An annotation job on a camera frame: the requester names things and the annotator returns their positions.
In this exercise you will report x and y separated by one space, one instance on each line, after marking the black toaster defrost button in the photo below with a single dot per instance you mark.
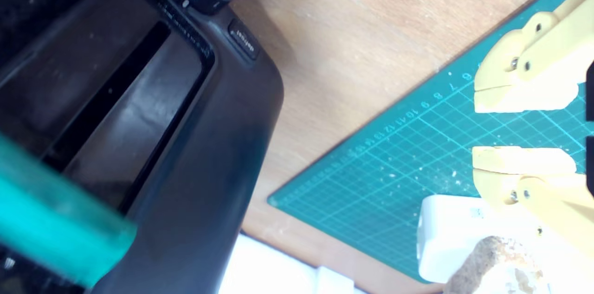
243 39

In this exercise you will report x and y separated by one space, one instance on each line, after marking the green cutting mat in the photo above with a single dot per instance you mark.
394 145

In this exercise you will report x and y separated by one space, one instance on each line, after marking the green toaster lever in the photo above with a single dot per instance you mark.
55 220

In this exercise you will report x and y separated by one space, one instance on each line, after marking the black two-slot toaster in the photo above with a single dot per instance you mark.
209 145

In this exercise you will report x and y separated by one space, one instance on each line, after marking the white block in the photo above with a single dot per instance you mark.
445 238

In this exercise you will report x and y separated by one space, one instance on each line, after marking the white wall clip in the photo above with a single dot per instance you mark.
335 282

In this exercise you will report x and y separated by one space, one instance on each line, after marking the brown bread slice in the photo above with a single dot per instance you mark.
482 266

